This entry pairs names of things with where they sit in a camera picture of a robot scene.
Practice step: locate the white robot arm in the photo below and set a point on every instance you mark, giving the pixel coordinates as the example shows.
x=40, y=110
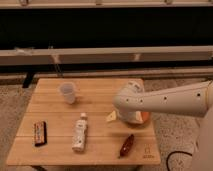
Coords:
x=192, y=100

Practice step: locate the clear plastic cup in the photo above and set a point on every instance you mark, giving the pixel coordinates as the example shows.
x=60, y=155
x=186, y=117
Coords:
x=68, y=91

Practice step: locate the wooden table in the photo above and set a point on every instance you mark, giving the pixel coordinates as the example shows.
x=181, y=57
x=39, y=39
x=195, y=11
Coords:
x=104, y=141

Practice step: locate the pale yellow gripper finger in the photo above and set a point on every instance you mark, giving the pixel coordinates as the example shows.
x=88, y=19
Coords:
x=111, y=117

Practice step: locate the black red candy bar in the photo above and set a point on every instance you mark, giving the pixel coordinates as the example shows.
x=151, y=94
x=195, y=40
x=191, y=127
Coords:
x=40, y=133

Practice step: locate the white plastic bottle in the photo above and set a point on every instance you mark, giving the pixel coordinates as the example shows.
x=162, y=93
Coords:
x=79, y=137

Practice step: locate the orange ceramic bowl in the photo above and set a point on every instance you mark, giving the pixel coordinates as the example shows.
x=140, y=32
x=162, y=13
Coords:
x=137, y=117

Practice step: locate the long grey beam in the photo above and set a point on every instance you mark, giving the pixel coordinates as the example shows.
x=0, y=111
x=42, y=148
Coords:
x=30, y=56

